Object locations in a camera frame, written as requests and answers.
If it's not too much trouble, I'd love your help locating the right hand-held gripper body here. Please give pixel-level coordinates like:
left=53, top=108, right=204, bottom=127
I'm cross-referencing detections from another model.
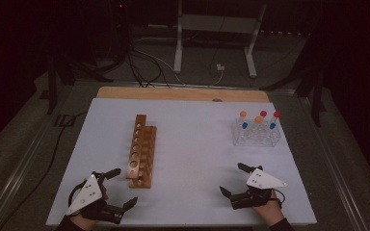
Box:
left=229, top=166, right=288, bottom=211

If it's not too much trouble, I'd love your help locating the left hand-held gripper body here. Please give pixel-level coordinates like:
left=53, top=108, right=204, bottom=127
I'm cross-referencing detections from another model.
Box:
left=66, top=171, right=125, bottom=225

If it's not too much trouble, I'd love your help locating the clear plastic test tube rack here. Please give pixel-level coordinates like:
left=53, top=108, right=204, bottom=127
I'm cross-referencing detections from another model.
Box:
left=231, top=117, right=282, bottom=148

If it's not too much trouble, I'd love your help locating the wooden test tube rack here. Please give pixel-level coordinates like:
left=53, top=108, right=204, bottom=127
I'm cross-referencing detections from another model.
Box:
left=125, top=114, right=158, bottom=190

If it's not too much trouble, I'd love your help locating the person's left hand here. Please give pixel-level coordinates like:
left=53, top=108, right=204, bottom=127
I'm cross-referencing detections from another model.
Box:
left=69, top=187, right=110, bottom=231

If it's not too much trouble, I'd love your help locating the person's right hand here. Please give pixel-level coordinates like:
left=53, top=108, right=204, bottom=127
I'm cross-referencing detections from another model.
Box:
left=251, top=191, right=285, bottom=227

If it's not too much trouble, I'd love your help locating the dark stand leg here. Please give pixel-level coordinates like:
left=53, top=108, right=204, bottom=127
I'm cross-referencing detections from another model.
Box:
left=259, top=64, right=328, bottom=128
left=46, top=54, right=114, bottom=116

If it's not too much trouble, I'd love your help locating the grey metal stand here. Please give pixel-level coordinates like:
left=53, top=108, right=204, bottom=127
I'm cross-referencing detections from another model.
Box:
left=172, top=0, right=268, bottom=79

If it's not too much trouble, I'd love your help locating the power strip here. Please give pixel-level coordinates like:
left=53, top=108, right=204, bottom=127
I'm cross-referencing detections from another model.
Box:
left=259, top=29, right=310, bottom=37

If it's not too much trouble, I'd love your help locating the left hand-held gripper black cable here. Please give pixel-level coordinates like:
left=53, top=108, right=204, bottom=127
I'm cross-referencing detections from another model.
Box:
left=67, top=181, right=90, bottom=208

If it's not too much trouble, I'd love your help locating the hand-held gripper black cable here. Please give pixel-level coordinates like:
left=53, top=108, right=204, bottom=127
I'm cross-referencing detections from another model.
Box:
left=67, top=181, right=90, bottom=208
left=271, top=188, right=286, bottom=210

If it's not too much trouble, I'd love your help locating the right hand-held gripper black cable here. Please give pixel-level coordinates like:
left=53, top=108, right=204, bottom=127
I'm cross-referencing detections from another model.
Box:
left=271, top=188, right=286, bottom=210

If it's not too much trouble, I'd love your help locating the black floor cable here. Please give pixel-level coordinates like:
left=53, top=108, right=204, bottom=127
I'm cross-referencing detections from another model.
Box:
left=0, top=110, right=90, bottom=231

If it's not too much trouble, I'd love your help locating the metal floor rail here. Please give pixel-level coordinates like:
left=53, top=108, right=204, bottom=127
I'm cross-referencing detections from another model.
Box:
left=0, top=81, right=78, bottom=231
left=297, top=90, right=370, bottom=231

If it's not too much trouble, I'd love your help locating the black cable bundle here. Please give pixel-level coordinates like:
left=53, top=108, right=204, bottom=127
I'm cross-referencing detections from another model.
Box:
left=121, top=32, right=172, bottom=90

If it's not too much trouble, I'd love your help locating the white cable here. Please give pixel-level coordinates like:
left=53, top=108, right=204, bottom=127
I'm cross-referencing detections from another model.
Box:
left=134, top=37, right=191, bottom=86

